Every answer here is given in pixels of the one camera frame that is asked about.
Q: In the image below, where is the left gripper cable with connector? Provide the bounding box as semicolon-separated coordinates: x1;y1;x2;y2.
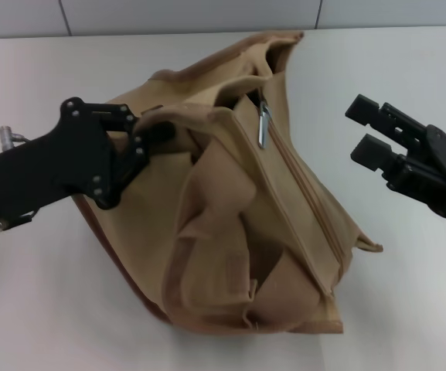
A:
0;125;31;150

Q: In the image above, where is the khaki canvas food bag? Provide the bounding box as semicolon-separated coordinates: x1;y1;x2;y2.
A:
73;30;384;337

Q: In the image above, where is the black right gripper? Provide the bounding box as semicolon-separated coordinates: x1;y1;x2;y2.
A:
345;94;446;220

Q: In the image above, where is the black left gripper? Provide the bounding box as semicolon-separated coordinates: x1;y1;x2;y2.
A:
0;96;177;233

